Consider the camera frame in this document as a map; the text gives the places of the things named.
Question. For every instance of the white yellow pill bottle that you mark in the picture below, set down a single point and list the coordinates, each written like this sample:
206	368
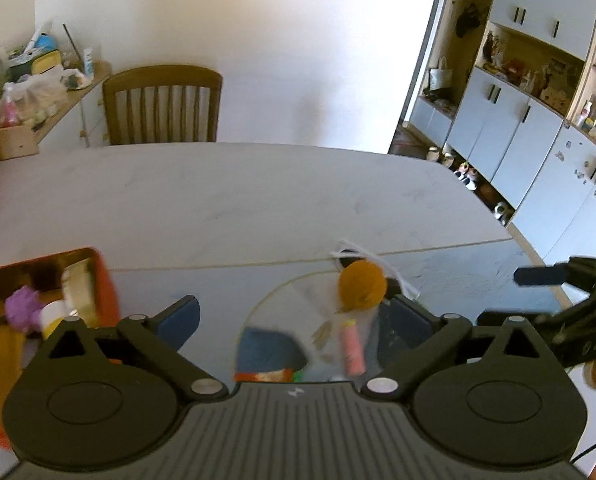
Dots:
53	314

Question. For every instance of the red snack packet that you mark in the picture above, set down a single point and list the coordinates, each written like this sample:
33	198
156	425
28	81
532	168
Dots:
282	376

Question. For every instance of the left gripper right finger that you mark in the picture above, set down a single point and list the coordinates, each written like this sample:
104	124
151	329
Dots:
409	345

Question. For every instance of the white sunglasses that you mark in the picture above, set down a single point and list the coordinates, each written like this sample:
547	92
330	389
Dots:
346	252

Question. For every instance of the white wall cabinet unit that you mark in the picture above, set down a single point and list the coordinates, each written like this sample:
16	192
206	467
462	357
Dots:
510	88

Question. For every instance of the wooden side shelf cabinet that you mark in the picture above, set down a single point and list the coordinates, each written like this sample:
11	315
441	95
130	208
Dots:
79	123

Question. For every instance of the shoes on floor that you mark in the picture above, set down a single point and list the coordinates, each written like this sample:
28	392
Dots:
468	176

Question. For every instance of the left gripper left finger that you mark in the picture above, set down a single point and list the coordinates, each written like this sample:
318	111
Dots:
155	341

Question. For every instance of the green yellow container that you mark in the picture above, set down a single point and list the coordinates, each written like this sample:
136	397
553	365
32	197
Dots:
36	61

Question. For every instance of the white tube on shelf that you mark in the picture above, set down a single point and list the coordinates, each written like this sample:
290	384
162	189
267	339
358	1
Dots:
87	62

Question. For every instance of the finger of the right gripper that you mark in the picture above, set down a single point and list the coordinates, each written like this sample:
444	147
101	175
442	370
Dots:
576	321
578	272

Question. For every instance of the white plastic bag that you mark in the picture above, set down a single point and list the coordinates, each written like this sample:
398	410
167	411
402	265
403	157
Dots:
31	102

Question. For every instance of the orange fruit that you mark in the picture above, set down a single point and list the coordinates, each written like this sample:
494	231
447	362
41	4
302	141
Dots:
362	286

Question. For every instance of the pink tube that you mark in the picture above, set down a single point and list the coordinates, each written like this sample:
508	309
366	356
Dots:
352	348

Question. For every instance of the purple spiky toy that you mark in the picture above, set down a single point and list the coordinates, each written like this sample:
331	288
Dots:
23	309

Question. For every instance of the wooden chair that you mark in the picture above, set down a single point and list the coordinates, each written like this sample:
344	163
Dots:
170	103

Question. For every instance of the red metal tin box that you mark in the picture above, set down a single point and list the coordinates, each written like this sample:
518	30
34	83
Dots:
44	274

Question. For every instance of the tape roll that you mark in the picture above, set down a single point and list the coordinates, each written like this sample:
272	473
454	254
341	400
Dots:
78	289

